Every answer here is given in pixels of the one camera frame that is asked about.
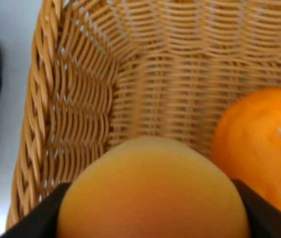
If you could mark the red orange round fruit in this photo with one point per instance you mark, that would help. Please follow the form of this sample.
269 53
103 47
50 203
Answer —
152 188

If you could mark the light brown wicker basket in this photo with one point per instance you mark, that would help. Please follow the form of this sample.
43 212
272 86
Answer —
105 71

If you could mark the orange mandarin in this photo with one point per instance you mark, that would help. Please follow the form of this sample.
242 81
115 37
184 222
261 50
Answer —
247 143

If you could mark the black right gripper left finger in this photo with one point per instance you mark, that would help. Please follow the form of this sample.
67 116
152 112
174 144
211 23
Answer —
41 222

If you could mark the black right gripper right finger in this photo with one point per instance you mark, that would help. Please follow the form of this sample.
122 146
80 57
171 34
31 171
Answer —
264 219

